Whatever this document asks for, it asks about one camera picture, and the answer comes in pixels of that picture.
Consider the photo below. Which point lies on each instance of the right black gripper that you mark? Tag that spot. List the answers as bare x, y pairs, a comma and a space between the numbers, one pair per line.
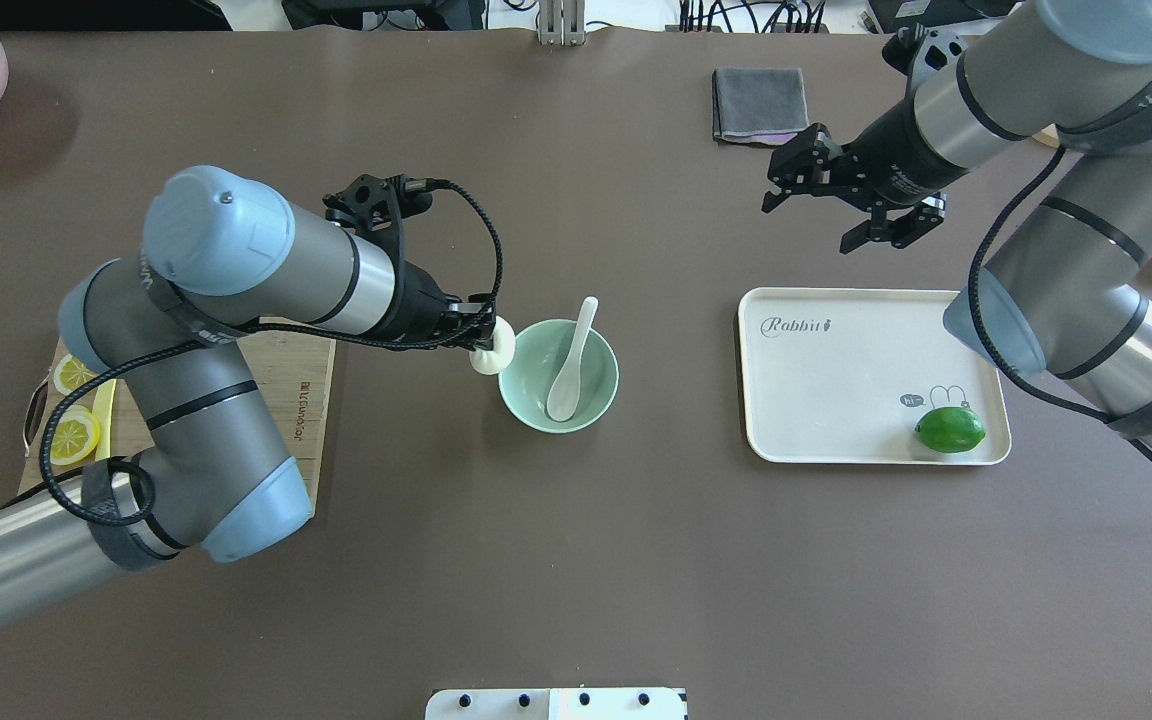
887, 153

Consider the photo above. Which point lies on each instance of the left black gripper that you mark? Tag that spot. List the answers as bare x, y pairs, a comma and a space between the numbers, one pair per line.
419, 306

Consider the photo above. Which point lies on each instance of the white steamed bun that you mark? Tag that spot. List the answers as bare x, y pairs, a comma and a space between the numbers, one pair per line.
502, 350

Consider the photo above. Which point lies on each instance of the white ceramic spoon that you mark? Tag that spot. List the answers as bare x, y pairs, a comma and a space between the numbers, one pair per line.
564, 393

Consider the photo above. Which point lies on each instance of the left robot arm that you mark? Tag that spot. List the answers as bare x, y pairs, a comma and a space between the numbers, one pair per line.
222, 257

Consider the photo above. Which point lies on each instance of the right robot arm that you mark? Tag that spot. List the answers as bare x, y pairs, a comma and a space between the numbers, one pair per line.
1050, 287

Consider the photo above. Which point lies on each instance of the grey folded cloth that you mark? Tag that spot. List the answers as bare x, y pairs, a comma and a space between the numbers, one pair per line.
762, 106

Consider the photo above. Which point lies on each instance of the bamboo cutting board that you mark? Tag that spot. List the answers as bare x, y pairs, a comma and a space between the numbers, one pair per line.
294, 375

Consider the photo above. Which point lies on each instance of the wooden mug tree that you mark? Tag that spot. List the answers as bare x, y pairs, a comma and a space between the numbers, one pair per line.
1049, 136

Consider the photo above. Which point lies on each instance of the green lime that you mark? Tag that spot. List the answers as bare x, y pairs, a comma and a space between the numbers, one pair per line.
951, 429

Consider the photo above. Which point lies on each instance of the yellow plastic knife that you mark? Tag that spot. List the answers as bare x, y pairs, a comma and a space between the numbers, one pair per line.
102, 408

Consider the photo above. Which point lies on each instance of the upper lemon slice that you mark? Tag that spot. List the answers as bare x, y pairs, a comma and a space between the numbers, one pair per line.
69, 373

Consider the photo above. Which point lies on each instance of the lemon slice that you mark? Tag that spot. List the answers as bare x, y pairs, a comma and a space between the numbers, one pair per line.
76, 436
69, 373

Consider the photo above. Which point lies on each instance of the lower lemon slice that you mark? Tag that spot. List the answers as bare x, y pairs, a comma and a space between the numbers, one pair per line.
76, 436

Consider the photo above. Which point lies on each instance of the aluminium frame post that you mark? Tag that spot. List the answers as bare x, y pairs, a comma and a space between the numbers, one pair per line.
561, 22

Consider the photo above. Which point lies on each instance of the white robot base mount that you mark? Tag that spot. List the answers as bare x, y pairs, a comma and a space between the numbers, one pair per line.
620, 702

